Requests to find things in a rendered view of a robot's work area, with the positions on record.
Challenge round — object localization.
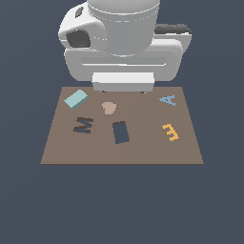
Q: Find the orange letter E piece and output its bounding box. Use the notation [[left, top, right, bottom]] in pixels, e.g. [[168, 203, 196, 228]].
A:
[[161, 122, 180, 142]]

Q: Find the teal rectangular block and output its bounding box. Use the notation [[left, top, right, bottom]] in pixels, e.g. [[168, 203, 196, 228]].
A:
[[63, 89, 90, 112]]

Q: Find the beige heart piece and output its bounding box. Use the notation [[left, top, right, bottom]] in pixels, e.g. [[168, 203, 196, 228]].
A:
[[101, 101, 118, 115]]

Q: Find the dark brown letter M piece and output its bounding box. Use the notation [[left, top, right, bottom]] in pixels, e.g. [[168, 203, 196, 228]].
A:
[[72, 116, 94, 134]]

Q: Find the blue letter A piece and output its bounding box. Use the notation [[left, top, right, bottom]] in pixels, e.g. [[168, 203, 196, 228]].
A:
[[158, 94, 176, 107]]

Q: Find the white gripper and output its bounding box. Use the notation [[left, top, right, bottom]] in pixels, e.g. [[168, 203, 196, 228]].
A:
[[64, 38, 185, 93]]

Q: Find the brown slotted board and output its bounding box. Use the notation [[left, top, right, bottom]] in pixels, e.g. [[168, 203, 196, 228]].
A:
[[40, 86, 205, 166]]

